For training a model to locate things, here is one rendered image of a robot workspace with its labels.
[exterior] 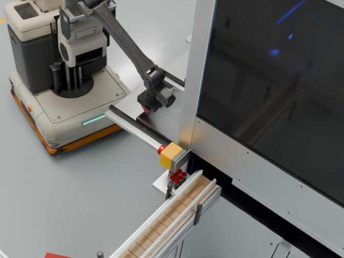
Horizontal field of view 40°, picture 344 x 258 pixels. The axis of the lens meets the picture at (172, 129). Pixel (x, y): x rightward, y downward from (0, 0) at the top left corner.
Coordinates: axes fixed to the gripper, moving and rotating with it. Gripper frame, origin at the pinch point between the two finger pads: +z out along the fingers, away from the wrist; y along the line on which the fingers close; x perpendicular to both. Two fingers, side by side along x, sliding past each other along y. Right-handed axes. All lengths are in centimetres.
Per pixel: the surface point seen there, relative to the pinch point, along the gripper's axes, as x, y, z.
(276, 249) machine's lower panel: -13, 77, -1
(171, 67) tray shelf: 32.6, -11.9, 4.2
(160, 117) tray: 3.0, 5.2, 1.0
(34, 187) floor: -26, -48, 98
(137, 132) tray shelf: -10.1, 3.7, 1.3
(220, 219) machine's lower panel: -13, 53, 9
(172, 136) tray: -2.3, 16.0, -0.7
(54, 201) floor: -25, -32, 96
